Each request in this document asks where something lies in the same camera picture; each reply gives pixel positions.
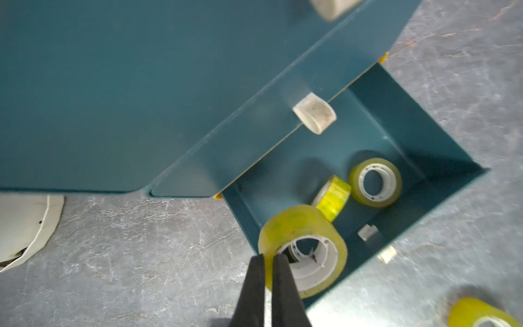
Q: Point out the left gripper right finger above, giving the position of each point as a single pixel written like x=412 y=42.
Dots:
x=287 y=306

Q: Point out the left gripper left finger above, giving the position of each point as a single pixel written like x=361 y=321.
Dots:
x=250 y=307

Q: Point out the yellow tape roll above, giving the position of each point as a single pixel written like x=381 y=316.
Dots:
x=376 y=183
x=332 y=197
x=470 y=312
x=318 y=252

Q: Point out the teal three-drawer cabinet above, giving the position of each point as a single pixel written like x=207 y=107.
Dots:
x=260 y=101

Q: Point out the potted green plant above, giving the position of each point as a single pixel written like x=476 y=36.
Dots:
x=27 y=223

